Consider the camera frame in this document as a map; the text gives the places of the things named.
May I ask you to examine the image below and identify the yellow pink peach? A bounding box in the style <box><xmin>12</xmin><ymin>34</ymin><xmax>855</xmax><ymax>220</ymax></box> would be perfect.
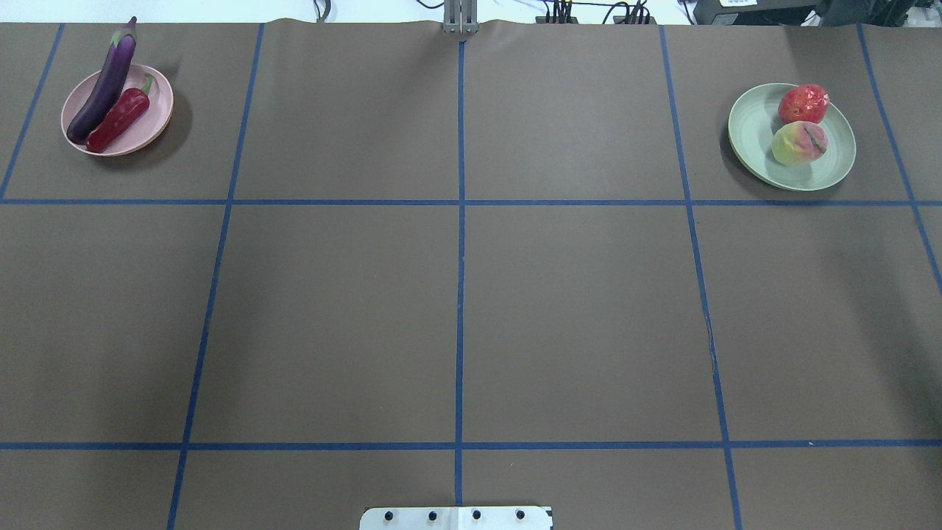
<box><xmin>771</xmin><ymin>121</ymin><xmax>829</xmax><ymax>166</ymax></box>

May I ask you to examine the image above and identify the red chili pepper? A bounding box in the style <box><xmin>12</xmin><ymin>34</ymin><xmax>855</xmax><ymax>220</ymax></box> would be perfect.
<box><xmin>85</xmin><ymin>73</ymin><xmax>154</xmax><ymax>154</ymax></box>

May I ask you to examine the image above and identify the red round fruit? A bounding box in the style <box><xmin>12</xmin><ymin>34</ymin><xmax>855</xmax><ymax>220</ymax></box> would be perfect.
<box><xmin>777</xmin><ymin>84</ymin><xmax>831</xmax><ymax>124</ymax></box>

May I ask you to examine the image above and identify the purple eggplant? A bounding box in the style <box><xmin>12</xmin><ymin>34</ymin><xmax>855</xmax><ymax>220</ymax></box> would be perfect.
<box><xmin>66</xmin><ymin>16</ymin><xmax>138</xmax><ymax>144</ymax></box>

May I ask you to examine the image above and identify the brown table mat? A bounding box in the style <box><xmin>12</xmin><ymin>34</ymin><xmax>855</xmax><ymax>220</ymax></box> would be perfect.
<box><xmin>2</xmin><ymin>20</ymin><xmax>940</xmax><ymax>529</ymax></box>

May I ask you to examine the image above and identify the green plate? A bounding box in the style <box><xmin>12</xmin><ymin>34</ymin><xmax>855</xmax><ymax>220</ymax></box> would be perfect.
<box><xmin>727</xmin><ymin>83</ymin><xmax>857</xmax><ymax>192</ymax></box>

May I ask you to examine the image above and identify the pink plate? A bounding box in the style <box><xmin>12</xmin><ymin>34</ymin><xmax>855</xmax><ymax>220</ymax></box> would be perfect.
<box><xmin>60</xmin><ymin>63</ymin><xmax>174</xmax><ymax>158</ymax></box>

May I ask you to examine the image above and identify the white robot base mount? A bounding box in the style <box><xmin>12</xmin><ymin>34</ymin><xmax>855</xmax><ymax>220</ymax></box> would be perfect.
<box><xmin>358</xmin><ymin>506</ymin><xmax>554</xmax><ymax>529</ymax></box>

